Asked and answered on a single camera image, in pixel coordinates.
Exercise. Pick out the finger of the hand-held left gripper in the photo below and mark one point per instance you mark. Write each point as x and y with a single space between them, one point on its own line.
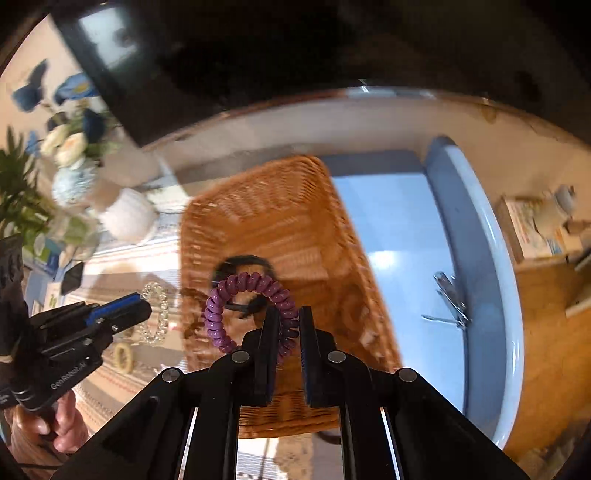
131 316
117 305

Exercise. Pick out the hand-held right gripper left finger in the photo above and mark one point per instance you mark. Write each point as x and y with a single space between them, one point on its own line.
273 350

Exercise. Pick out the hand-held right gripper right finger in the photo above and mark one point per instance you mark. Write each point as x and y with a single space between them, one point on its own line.
306 360

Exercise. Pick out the brown wicker basket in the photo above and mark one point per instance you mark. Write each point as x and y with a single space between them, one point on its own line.
277 217

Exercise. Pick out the person's left hand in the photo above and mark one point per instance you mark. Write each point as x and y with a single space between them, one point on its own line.
64 427

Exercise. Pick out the small black box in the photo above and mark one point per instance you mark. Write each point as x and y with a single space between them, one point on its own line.
72 279

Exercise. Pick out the brown hair clip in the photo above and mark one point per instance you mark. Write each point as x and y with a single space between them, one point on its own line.
191 295

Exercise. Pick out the clear glass vase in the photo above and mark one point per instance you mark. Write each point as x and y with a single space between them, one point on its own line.
74 233

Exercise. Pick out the white ribbed vase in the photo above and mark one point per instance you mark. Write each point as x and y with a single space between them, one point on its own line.
127 217

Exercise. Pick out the green leafy plant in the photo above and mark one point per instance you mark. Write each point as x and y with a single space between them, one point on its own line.
16 194

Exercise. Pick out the metal nail clipper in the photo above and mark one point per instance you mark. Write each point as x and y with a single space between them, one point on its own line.
450 300

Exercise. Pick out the blue and white flower bouquet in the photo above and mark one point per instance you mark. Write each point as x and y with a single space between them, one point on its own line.
69 147

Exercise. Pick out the blue plastic tray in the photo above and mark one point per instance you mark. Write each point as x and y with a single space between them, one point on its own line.
397 221

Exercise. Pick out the black framed screen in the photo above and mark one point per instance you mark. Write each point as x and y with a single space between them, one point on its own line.
152 69

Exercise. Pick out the printed cardboard box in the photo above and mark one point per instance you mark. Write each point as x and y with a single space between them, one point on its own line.
531 226

